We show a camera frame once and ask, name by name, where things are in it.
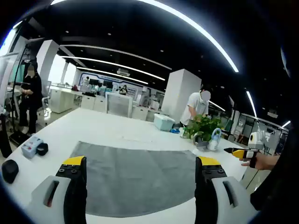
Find person's black clothing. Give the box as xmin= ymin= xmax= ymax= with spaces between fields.
xmin=249 ymin=130 xmax=299 ymax=213

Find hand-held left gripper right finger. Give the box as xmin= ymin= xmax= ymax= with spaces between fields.
xmin=194 ymin=156 xmax=260 ymax=224

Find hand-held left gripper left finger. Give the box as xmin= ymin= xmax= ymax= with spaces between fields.
xmin=29 ymin=155 xmax=87 ymax=224

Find black tape roll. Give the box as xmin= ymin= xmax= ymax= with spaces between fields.
xmin=36 ymin=142 xmax=49 ymax=156

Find white table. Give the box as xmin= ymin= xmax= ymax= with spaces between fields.
xmin=0 ymin=107 xmax=252 ymax=224

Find black rounded case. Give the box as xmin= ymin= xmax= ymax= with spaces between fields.
xmin=1 ymin=159 xmax=20 ymax=184

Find green potted plant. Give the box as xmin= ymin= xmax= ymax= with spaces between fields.
xmin=184 ymin=113 xmax=225 ymax=143

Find grey plant pot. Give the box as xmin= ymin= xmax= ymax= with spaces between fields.
xmin=193 ymin=135 xmax=210 ymax=150

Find white framed grey panel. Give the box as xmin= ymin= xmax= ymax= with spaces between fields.
xmin=105 ymin=91 xmax=134 ymax=118

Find white office cabinet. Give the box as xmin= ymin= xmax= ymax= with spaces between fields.
xmin=50 ymin=85 xmax=83 ymax=114

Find ceiling air vent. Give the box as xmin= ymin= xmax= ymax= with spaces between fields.
xmin=116 ymin=68 xmax=132 ymax=77

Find person's right hand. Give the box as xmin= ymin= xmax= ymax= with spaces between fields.
xmin=241 ymin=153 xmax=271 ymax=171

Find light blue storage box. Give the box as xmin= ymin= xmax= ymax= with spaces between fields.
xmin=153 ymin=113 xmax=176 ymax=132

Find grey towel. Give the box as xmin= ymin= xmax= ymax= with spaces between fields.
xmin=69 ymin=140 xmax=199 ymax=217

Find long ceiling light strip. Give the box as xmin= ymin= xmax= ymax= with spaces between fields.
xmin=50 ymin=0 xmax=240 ymax=73

